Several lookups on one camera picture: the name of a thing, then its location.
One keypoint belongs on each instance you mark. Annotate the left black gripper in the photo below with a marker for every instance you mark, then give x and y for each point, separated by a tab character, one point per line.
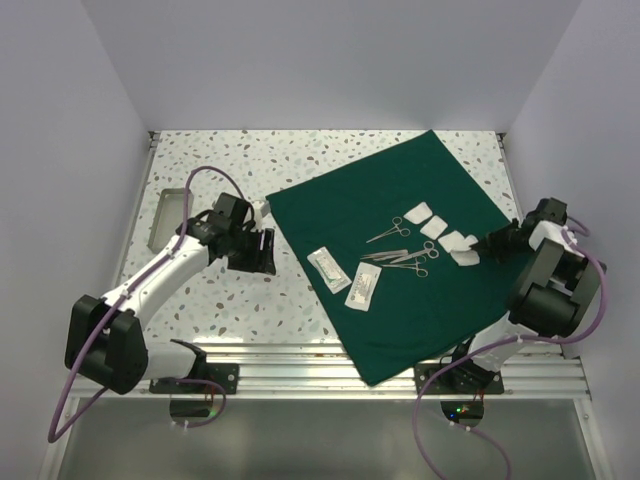
254	263

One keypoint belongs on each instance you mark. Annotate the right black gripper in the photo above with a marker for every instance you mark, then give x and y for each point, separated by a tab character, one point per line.
491	244

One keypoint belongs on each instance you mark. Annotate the white gauze pad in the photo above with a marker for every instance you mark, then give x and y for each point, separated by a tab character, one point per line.
434	228
419	214
463	253
456	241

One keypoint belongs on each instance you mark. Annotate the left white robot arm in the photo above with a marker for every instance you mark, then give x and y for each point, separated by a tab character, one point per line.
106	340

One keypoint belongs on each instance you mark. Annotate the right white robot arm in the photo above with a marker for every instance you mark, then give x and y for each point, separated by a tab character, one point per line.
548	299

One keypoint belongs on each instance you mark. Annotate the silver surgical scissors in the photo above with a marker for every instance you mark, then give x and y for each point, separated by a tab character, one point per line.
428	250

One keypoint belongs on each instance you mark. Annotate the green surgical drape cloth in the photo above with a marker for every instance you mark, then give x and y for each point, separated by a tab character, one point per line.
410	319

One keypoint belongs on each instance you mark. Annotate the suture packet green thread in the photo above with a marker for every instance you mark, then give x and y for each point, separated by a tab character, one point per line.
331	273

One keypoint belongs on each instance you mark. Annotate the silver forceps lower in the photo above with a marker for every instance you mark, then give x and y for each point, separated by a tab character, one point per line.
416	264

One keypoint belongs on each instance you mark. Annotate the silver forceps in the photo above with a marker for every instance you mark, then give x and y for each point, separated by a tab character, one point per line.
398	227
416	264

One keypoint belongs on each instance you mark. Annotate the silver forceps upper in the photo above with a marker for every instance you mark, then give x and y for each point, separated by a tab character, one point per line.
398	227

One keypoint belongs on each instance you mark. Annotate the metal instrument tray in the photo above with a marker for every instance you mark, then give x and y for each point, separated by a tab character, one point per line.
168	217

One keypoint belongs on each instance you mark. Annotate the white suture packet printed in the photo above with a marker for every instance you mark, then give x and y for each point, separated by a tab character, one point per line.
363	287

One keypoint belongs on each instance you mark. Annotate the silver tweezers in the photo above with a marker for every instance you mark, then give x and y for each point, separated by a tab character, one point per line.
385	255

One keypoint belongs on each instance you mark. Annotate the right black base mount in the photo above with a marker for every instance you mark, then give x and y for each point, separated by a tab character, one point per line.
465	385

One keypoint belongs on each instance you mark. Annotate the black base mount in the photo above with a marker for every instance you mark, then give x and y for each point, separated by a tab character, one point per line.
198	397
465	385

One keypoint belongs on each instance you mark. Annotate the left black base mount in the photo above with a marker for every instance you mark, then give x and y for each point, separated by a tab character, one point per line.
198	397

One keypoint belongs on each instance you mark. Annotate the aluminium rail frame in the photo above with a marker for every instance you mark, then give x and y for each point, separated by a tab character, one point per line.
274	326

